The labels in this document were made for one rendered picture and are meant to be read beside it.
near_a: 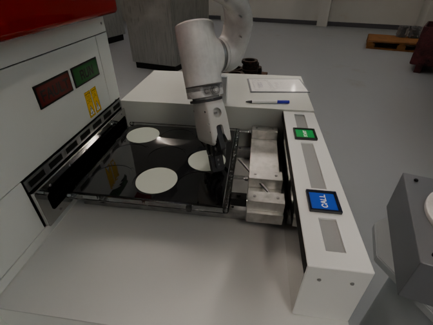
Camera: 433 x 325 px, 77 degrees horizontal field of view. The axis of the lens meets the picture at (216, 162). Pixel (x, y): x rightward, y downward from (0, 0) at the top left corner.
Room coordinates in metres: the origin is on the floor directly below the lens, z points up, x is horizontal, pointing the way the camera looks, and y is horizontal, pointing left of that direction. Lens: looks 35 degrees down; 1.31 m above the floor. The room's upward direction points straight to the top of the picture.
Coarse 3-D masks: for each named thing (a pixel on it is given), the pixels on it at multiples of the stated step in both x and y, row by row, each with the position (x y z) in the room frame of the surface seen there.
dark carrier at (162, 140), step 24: (120, 144) 0.68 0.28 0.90; (144, 144) 0.68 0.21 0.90; (168, 144) 0.68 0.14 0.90; (192, 144) 0.68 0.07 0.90; (96, 168) 0.56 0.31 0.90; (120, 168) 0.56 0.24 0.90; (144, 168) 0.56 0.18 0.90; (192, 168) 0.56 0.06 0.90; (96, 192) 0.47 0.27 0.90; (120, 192) 0.47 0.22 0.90; (168, 192) 0.47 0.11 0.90; (192, 192) 0.47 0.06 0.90; (216, 192) 0.47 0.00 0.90
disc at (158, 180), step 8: (152, 168) 0.56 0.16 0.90; (160, 168) 0.56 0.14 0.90; (168, 168) 0.56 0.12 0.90; (144, 176) 0.53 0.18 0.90; (152, 176) 0.53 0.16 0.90; (160, 176) 0.53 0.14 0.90; (168, 176) 0.53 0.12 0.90; (176, 176) 0.53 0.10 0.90; (136, 184) 0.49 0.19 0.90; (144, 184) 0.49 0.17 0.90; (152, 184) 0.49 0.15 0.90; (160, 184) 0.49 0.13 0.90; (168, 184) 0.49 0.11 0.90; (144, 192) 0.47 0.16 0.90; (152, 192) 0.47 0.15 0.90; (160, 192) 0.47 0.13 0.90
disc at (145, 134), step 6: (132, 132) 0.75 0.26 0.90; (138, 132) 0.75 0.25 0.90; (144, 132) 0.75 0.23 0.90; (150, 132) 0.75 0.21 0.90; (156, 132) 0.75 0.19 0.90; (132, 138) 0.72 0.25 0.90; (138, 138) 0.72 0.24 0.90; (144, 138) 0.72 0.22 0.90; (150, 138) 0.72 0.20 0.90; (156, 138) 0.72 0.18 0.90
